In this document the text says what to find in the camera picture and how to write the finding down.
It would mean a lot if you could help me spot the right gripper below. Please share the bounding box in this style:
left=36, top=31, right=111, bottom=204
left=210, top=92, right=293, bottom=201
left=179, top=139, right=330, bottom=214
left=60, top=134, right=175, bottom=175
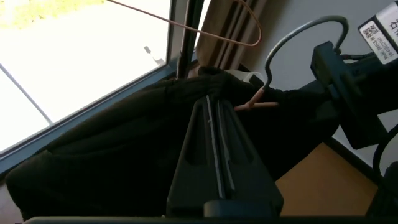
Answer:
left=310, top=41, right=398, bottom=150

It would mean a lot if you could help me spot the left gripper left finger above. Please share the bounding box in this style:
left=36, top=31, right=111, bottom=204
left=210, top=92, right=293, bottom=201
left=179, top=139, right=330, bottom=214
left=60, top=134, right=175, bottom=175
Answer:
left=166, top=95, right=225, bottom=217

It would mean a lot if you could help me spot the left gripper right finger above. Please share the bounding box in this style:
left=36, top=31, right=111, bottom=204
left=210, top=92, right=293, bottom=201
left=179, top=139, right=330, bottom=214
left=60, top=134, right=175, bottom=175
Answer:
left=216, top=99, right=284, bottom=217

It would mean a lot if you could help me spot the black garment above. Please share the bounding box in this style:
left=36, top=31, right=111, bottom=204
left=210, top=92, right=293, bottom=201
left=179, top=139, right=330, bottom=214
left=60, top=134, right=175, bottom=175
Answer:
left=4, top=67, right=341, bottom=220

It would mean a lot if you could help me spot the window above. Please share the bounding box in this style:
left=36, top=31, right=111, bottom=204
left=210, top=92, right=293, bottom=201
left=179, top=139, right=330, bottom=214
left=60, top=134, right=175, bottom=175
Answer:
left=0, top=0, right=212, bottom=175

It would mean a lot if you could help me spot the brown curtain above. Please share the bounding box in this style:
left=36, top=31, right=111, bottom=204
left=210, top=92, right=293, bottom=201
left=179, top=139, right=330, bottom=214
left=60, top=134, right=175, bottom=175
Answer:
left=195, top=0, right=268, bottom=71

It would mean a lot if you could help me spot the black cable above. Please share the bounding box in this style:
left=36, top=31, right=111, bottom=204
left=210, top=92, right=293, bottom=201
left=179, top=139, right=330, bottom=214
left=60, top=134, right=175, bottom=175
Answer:
left=372, top=124, right=398, bottom=175

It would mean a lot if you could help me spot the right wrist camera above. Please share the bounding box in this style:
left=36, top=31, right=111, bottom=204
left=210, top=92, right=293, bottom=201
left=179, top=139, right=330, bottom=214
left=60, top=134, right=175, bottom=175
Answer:
left=357, top=1, right=398, bottom=65

